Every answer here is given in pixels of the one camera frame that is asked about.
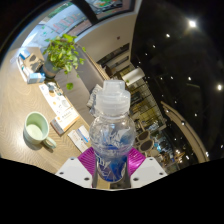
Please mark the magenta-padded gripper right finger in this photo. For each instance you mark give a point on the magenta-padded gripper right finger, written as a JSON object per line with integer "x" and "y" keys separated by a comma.
{"x": 136, "y": 160}

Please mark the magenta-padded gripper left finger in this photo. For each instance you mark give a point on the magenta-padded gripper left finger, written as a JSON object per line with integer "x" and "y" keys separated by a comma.
{"x": 86, "y": 160}

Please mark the clear blue-label water bottle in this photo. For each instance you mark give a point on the clear blue-label water bottle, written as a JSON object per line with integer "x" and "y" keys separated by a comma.
{"x": 111, "y": 140}

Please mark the group of dining chairs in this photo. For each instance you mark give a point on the group of dining chairs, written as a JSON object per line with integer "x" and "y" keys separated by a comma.
{"x": 146, "y": 145}

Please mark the white blue leaflet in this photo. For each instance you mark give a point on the white blue leaflet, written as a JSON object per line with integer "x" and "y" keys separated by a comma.
{"x": 79, "y": 138}

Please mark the white booklet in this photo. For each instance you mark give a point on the white booklet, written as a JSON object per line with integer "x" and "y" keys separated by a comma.
{"x": 61, "y": 110}

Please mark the pale green mug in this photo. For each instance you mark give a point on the pale green mug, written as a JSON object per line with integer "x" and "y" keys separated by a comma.
{"x": 35, "y": 130}

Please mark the grey white chevron pillow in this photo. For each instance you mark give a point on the grey white chevron pillow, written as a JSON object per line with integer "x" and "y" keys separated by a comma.
{"x": 93, "y": 98}

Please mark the grey curved sofa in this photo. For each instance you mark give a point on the grey curved sofa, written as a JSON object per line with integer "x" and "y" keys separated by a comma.
{"x": 78, "y": 83}

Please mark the blue white tissue pack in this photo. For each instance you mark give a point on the blue white tissue pack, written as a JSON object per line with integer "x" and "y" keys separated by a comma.
{"x": 36, "y": 78}

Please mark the green potted plant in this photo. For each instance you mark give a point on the green potted plant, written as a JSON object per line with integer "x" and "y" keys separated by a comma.
{"x": 61, "y": 55}

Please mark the small blue white box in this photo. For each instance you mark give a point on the small blue white box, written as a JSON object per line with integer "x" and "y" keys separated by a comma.
{"x": 24, "y": 58}

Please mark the group of ceiling lights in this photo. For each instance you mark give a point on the group of ceiling lights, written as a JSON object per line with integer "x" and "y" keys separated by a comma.
{"x": 192, "y": 23}

